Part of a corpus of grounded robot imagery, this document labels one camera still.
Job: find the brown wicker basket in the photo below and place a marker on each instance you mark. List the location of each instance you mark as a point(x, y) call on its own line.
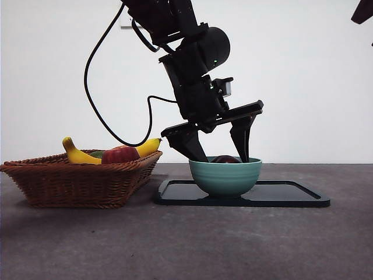
point(78, 186)

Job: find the teal ribbed bowl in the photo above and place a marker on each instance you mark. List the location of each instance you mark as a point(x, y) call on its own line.
point(224, 178)

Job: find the yellow banana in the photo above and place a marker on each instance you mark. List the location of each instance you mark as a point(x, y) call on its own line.
point(77, 156)

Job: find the dark red plum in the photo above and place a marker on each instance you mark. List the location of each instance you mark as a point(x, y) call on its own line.
point(225, 159)

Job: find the white wall socket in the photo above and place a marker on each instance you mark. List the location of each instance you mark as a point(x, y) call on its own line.
point(126, 23)

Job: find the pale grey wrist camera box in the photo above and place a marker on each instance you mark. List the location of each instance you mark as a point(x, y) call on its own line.
point(225, 87)

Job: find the dark rectangular tray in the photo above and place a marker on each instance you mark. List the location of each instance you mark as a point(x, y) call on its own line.
point(277, 201)

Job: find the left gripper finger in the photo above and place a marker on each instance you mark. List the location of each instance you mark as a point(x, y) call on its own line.
point(189, 146)
point(243, 137)

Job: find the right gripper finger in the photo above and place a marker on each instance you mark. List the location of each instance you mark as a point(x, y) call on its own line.
point(362, 13)

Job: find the green oval fruit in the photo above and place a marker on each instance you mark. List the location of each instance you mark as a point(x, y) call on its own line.
point(96, 154)

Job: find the red apple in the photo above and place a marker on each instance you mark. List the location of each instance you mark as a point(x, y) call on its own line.
point(121, 155)

